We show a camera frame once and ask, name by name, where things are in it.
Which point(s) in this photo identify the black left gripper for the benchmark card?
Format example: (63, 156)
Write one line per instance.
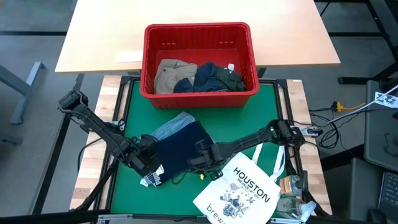
(144, 155)

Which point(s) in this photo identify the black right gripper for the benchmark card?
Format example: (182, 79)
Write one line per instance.
(206, 157)

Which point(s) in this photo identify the navy blue garment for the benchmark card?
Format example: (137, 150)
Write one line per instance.
(180, 149)

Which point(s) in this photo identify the light blue denim jeans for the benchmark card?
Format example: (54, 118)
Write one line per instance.
(174, 126)

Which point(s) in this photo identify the white printed tote bag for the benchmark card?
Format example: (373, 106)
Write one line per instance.
(248, 193)

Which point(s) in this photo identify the dark blue fleece garment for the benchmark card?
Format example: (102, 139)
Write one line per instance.
(203, 79)

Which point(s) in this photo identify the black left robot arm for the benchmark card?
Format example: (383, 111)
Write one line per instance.
(102, 130)

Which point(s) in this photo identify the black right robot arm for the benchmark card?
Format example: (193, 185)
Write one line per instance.
(258, 138)

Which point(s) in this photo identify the red plastic laundry bin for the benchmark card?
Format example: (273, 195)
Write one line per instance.
(149, 62)

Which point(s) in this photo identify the wooden side board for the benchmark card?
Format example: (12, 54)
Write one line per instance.
(314, 174)
(90, 174)

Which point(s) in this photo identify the beige garment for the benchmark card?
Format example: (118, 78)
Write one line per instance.
(169, 76)

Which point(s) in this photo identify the orange label pump bottle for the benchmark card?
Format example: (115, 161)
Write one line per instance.
(289, 185)

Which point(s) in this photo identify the clear spray bottle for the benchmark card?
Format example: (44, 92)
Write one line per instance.
(292, 208)

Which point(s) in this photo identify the white label strip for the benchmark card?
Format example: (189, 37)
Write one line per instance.
(129, 56)

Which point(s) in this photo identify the light wooden desk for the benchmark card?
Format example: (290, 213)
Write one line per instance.
(109, 31)

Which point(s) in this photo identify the yellow power plug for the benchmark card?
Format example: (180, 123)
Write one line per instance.
(339, 107)

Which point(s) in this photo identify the grey metal table leg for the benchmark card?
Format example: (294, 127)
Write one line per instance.
(21, 84)

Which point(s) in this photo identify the grey side desk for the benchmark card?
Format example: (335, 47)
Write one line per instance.
(379, 140)

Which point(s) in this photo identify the dark laptop keyboard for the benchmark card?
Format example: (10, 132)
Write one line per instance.
(388, 193)

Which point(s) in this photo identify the white printed paper flag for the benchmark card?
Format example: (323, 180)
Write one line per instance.
(385, 99)

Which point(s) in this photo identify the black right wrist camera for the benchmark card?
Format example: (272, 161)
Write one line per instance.
(216, 175)

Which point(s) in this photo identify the black metal table frame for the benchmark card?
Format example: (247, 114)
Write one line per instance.
(280, 83)

